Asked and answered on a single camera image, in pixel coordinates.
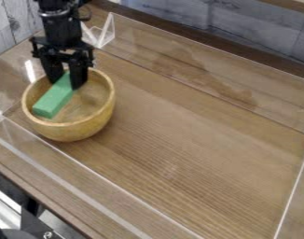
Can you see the green rectangular block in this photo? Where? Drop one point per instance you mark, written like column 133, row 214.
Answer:
column 54, row 98

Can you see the clear acrylic corner bracket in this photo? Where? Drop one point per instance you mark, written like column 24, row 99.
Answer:
column 98, row 36

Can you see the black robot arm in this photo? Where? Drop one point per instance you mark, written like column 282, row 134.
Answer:
column 58, row 4

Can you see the wooden bowl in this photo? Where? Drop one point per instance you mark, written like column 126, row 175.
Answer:
column 84, row 114

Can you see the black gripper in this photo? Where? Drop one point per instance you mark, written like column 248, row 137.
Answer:
column 61, row 45

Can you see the clear acrylic table barrier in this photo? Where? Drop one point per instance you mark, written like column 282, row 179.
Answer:
column 200, row 157

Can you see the black metal bracket with bolt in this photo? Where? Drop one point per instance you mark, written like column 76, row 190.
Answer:
column 32, row 225

